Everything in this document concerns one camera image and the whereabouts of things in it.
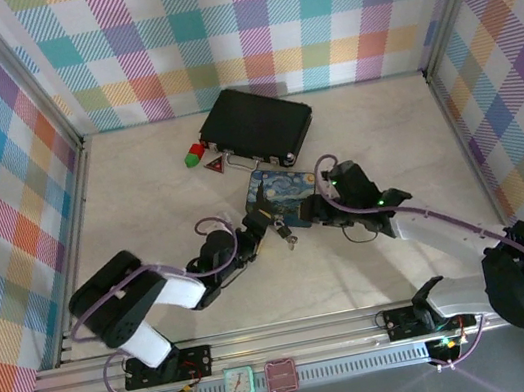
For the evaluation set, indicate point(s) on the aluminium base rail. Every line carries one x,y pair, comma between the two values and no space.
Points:
292,340

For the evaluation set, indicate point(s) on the mint green square clock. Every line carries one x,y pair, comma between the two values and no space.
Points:
238,383

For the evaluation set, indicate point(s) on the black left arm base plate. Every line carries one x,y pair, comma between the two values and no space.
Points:
199,359

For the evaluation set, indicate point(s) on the small metal padlock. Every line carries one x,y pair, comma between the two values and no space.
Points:
281,229

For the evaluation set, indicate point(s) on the aluminium side floor rail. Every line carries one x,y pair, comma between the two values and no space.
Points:
481,167
71,250

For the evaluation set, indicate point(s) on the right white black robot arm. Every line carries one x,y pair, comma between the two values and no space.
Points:
441,233

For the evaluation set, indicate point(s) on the red and green block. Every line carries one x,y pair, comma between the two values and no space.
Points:
193,156

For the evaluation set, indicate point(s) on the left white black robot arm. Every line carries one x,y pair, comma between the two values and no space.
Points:
177,289

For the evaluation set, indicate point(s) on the small key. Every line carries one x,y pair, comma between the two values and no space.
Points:
292,242

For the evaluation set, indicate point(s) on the pink square container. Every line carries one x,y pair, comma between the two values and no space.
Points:
282,376

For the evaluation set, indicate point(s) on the thin aluminium rear floor rail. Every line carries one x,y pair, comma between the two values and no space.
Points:
152,122

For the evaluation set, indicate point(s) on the red triangle sign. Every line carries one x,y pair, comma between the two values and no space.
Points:
214,166

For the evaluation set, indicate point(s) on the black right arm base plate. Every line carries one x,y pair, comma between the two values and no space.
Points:
398,321

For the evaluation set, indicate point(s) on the starry night painted tin box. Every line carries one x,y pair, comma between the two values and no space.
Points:
281,187

